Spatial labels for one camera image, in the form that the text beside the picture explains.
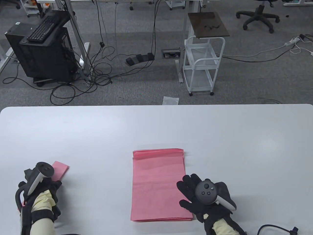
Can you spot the black office chair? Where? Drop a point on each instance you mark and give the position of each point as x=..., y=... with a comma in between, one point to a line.
x=259, y=16

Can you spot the clear plastic bag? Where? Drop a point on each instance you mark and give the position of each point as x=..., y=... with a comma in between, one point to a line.
x=171, y=100

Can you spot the dark brown board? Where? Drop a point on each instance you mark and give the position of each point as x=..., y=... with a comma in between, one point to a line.
x=207, y=24

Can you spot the white storage trolley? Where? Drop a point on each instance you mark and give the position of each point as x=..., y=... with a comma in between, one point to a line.
x=30, y=9

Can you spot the white metal desk leg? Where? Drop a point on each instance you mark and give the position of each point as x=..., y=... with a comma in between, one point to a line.
x=185, y=24

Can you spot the person's right hand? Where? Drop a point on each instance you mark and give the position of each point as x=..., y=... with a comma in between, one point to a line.
x=195, y=208

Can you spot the black foot pedal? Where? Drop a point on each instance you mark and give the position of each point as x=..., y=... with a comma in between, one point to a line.
x=139, y=58

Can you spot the black forearm sensor box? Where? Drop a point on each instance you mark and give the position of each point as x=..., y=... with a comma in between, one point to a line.
x=24, y=222

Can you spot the grey metal desk leg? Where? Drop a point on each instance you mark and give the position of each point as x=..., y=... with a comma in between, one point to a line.
x=75, y=31

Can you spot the person's left hand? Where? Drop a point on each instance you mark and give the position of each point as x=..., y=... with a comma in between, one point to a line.
x=52, y=186

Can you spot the black computer tower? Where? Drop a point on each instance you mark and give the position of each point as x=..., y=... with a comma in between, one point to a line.
x=44, y=61

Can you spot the person's left forearm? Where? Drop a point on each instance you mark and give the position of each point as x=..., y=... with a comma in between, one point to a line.
x=42, y=227

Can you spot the grey black hand controller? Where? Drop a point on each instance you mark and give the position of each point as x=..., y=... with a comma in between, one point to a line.
x=44, y=170
x=206, y=192

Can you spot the black keyboard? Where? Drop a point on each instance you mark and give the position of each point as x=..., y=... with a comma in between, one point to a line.
x=41, y=29

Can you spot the white power strip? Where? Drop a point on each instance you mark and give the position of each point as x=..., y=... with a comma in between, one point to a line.
x=292, y=41

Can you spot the metal floor socket box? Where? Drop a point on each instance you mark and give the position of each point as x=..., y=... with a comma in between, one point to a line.
x=171, y=53

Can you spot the person's right forearm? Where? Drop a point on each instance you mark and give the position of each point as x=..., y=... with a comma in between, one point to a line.
x=223, y=227

